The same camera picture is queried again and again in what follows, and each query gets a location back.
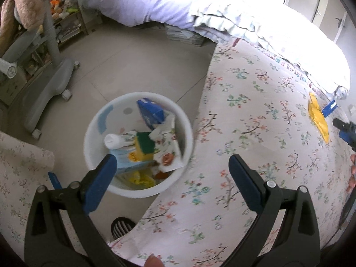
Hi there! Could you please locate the wooden shelf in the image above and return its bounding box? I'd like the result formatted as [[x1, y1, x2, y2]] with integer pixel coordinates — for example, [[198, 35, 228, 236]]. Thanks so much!
[[50, 0, 89, 45]]

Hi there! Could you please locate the yellowish plastic bag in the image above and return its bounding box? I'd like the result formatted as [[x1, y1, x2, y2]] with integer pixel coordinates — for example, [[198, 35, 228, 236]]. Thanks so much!
[[117, 170, 156, 190]]

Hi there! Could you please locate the orange plush toy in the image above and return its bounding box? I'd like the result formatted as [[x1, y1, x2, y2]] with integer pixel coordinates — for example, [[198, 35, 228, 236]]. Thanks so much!
[[50, 0, 64, 15]]

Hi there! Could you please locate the light blue milk carton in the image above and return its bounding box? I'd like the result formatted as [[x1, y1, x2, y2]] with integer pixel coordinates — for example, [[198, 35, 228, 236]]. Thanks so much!
[[110, 147, 155, 176]]

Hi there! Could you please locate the green and yellow sponge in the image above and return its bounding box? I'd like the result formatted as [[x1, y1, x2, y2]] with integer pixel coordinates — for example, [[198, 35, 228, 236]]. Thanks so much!
[[135, 132, 156, 155]]

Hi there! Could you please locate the person's left hand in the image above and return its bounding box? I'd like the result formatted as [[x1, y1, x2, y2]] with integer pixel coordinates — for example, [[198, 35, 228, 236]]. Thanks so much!
[[145, 254, 165, 267]]

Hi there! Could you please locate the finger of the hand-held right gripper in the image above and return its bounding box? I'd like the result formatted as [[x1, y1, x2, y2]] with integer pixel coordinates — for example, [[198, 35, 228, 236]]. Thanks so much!
[[332, 118, 356, 149], [323, 100, 338, 117]]

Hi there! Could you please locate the white floral printed packet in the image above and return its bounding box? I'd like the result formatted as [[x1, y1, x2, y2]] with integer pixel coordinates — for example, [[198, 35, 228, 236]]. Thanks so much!
[[149, 114, 184, 173]]

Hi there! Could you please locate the floral printed cloth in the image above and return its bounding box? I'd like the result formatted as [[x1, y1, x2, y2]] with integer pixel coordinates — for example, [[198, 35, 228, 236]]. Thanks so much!
[[0, 131, 71, 256]]

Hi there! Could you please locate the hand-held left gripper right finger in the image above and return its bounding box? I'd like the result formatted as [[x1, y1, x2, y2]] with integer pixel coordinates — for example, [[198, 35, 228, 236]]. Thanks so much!
[[222, 154, 322, 267]]

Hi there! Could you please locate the person's right hand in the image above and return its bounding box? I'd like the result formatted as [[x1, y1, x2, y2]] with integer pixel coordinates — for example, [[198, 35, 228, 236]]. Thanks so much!
[[346, 154, 356, 194]]

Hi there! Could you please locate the white plastic bin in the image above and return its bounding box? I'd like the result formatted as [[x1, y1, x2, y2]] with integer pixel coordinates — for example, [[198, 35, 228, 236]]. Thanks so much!
[[83, 92, 194, 199]]

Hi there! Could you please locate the white tissue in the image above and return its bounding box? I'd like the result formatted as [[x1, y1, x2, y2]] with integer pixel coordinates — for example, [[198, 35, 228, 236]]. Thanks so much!
[[104, 132, 137, 151]]

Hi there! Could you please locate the black slotted floor drain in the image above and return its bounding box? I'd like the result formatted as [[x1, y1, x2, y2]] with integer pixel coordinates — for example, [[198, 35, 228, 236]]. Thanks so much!
[[111, 217, 137, 241]]

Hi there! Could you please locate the yellow plastic wrapper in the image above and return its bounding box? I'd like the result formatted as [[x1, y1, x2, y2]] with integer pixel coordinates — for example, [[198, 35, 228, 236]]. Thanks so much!
[[308, 92, 330, 144]]

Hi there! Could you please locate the white plush rabbit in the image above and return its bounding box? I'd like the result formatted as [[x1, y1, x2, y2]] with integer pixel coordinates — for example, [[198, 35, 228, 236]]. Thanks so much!
[[60, 0, 81, 18]]

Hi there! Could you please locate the white door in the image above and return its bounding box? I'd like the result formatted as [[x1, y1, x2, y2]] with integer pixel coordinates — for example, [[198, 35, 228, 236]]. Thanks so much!
[[311, 0, 349, 43]]

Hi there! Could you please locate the brown fleece coat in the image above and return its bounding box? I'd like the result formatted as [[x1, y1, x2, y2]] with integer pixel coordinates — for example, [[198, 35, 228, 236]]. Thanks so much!
[[0, 0, 50, 30]]

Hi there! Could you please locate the pale checked quilt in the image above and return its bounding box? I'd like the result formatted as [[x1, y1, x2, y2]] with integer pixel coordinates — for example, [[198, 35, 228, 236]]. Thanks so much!
[[189, 0, 350, 101]]

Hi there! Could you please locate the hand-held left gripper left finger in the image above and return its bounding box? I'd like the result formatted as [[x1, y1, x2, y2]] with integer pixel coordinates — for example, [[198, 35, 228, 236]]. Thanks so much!
[[24, 154, 125, 267]]

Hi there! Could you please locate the purple bed mattress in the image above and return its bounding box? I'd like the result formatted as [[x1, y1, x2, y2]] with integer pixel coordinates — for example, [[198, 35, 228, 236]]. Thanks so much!
[[87, 0, 212, 32]]

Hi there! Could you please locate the stack of books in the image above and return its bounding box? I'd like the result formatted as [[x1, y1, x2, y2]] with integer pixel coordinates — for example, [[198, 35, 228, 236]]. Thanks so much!
[[164, 24, 207, 47]]

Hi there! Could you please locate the small blue cardboard box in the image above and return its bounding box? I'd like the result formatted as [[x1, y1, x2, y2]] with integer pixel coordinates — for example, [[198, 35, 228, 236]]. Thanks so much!
[[136, 98, 165, 131]]

